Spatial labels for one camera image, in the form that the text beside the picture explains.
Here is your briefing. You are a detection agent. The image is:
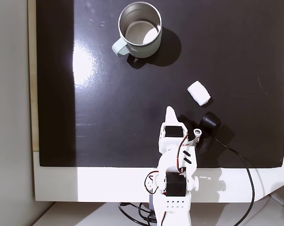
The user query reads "black table mat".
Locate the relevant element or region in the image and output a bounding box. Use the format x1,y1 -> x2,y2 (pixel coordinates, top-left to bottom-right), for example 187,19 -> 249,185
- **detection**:
35,0 -> 284,169

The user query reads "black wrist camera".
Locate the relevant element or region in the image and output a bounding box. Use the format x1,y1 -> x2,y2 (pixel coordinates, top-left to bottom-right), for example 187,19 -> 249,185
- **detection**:
193,112 -> 221,152

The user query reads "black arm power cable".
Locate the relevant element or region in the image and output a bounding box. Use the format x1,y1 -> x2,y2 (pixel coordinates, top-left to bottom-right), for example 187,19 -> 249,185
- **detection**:
118,202 -> 158,223

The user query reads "black camera cable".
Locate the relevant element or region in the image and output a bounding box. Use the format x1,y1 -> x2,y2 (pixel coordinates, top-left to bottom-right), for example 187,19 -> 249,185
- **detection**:
212,137 -> 255,226

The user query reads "pale green steel mug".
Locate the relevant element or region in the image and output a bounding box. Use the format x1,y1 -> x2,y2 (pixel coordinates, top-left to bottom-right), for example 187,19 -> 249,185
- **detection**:
111,1 -> 163,59

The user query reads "white gauze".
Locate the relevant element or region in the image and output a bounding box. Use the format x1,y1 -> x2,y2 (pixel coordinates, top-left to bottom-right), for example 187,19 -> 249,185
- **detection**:
187,81 -> 212,106

